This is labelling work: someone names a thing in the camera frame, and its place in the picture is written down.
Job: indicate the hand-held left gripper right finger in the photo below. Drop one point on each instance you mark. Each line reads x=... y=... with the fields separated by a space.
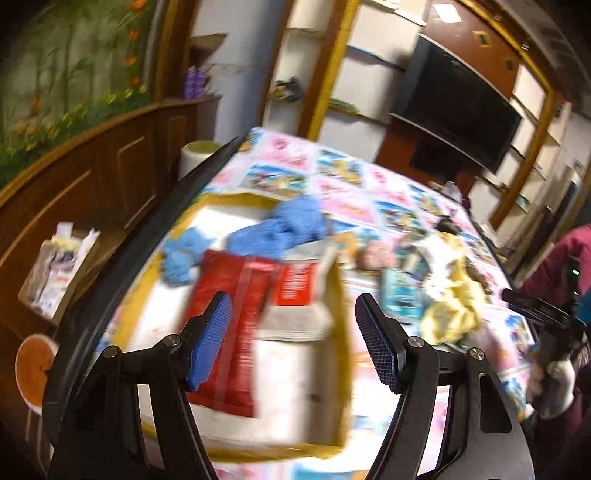
x=376 y=341

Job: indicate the black table rim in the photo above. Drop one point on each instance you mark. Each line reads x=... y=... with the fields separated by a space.
x=138 y=249

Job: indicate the printed tablecloth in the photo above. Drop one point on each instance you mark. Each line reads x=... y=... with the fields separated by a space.
x=351 y=203

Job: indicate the person's right hand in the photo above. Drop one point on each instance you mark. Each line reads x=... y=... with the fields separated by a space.
x=556 y=387

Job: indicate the small blue towel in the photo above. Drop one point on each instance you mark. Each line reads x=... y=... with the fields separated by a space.
x=184 y=263

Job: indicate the yellow cloth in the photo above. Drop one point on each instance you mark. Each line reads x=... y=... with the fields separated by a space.
x=452 y=309

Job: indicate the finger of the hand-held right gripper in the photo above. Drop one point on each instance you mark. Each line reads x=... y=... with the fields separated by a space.
x=531 y=305

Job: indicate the white standing air conditioner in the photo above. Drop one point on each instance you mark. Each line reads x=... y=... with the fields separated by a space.
x=570 y=194

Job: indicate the red snack packet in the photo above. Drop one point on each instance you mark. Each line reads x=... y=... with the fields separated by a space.
x=240 y=350

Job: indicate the large blue towel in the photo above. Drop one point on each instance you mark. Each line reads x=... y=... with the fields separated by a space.
x=277 y=230

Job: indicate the black television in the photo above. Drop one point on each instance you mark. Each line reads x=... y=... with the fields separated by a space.
x=461 y=106

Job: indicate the pink plush cloth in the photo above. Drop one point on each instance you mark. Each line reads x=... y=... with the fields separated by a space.
x=376 y=256

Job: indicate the teal packet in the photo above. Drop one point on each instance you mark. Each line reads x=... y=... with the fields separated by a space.
x=399 y=295

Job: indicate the white shelf unit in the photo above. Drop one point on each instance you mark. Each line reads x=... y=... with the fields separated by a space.
x=360 y=78

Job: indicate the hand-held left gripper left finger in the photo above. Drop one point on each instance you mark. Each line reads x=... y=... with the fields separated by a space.
x=210 y=341

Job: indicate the yellow-edged cardboard box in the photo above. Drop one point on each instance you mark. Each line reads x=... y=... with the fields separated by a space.
x=152 y=295

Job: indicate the white cloth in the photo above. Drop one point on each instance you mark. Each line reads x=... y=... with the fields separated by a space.
x=429 y=251

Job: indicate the white packet with red label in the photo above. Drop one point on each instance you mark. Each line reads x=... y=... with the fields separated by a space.
x=295 y=318

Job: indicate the cardboard box of supplies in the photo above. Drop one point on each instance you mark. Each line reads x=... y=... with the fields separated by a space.
x=51 y=277

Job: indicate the cardboard piece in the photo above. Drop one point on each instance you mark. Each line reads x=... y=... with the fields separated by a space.
x=207 y=42

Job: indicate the person's right forearm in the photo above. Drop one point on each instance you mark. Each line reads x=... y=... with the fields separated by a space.
x=582 y=410

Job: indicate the round stool with orange seat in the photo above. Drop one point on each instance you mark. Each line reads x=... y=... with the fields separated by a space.
x=34 y=369

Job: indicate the black and yellow device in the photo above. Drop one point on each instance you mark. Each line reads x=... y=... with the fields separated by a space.
x=287 y=88

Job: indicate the brown wall cabinet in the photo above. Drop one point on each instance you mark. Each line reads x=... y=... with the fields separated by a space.
x=485 y=41

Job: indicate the white cylindrical bin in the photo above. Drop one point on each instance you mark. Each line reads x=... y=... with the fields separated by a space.
x=194 y=159

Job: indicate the flower wall mural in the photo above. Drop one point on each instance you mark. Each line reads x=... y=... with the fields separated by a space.
x=69 y=69

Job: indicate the wooden cabinet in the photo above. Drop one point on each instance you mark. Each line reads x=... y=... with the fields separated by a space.
x=92 y=175

